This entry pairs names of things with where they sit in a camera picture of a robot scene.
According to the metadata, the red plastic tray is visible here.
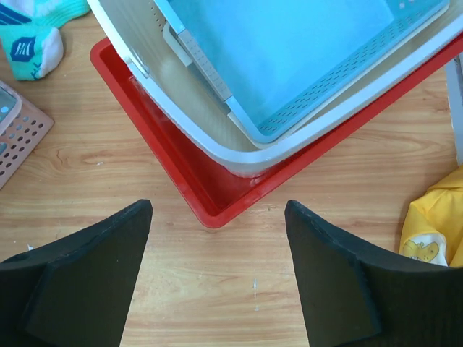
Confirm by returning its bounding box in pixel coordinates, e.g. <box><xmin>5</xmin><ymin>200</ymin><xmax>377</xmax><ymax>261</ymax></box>
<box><xmin>90</xmin><ymin>35</ymin><xmax>462</xmax><ymax>228</ymax></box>

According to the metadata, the teal and white sock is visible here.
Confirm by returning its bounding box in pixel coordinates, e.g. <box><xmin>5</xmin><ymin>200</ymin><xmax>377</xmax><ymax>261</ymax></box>
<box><xmin>1</xmin><ymin>0</ymin><xmax>90</xmax><ymax>81</ymax></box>

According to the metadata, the pink perforated basket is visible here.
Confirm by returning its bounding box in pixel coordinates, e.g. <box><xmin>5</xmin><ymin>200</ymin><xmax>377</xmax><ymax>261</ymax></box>
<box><xmin>1</xmin><ymin>82</ymin><xmax>54</xmax><ymax>186</ymax></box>

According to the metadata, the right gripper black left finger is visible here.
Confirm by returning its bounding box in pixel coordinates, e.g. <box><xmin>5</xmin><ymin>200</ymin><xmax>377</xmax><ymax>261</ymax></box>
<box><xmin>1</xmin><ymin>200</ymin><xmax>153</xmax><ymax>346</ymax></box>

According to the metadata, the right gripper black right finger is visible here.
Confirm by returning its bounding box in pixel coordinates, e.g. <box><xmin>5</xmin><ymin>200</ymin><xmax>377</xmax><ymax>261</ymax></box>
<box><xmin>285</xmin><ymin>200</ymin><xmax>462</xmax><ymax>346</ymax></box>

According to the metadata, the yellow cloth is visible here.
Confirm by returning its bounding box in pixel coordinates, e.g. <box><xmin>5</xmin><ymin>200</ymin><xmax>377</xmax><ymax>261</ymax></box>
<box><xmin>399</xmin><ymin>167</ymin><xmax>462</xmax><ymax>267</ymax></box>

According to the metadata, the blue perforated basket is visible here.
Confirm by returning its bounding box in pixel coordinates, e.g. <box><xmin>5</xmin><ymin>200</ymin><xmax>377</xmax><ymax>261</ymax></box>
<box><xmin>156</xmin><ymin>1</ymin><xmax>449</xmax><ymax>144</ymax></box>

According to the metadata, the large white laundry basket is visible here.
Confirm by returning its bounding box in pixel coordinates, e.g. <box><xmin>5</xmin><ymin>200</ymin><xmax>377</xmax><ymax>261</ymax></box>
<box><xmin>90</xmin><ymin>1</ymin><xmax>462</xmax><ymax>177</ymax></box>

